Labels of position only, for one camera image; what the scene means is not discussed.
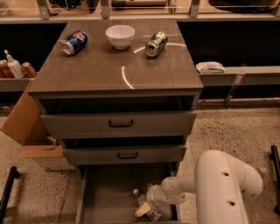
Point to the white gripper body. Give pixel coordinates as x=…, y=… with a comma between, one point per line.
x=158, y=202

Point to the clear plastic water bottle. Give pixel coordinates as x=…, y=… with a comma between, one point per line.
x=154, y=214

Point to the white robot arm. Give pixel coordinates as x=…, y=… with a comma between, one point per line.
x=220, y=183

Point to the grey middle drawer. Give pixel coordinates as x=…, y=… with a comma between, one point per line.
x=125, y=155

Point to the grey open bottom drawer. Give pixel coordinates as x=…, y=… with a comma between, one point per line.
x=107, y=197

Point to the grey top drawer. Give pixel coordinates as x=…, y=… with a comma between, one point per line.
x=146, y=124

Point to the grey drawer cabinet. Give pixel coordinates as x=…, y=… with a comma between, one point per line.
x=101, y=79

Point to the white pump bottle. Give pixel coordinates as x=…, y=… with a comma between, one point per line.
x=14, y=66

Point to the black right base leg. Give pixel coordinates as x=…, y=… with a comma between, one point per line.
x=274, y=156

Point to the black base leg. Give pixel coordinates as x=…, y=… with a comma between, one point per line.
x=274, y=156
x=13, y=174

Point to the folded white cloth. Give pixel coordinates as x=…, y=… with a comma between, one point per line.
x=210, y=67

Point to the black left base leg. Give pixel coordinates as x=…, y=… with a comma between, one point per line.
x=13, y=174

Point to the cardboard box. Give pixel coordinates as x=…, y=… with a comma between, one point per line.
x=24, y=125

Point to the green soda can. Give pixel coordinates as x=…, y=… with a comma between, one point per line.
x=156, y=44

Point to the grey right shelf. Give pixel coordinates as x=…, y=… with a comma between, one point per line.
x=243, y=76

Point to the grey shelf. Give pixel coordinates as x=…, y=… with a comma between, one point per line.
x=13, y=84
x=243, y=76

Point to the white ceramic bowl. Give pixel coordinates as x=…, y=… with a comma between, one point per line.
x=120, y=36

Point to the blue pepsi can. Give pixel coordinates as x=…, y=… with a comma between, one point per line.
x=74, y=42

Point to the grey left shelf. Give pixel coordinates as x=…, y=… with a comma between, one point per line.
x=13, y=84

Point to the red soda can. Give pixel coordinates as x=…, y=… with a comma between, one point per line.
x=29, y=69

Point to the red can at edge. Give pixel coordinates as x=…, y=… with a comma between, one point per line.
x=4, y=69

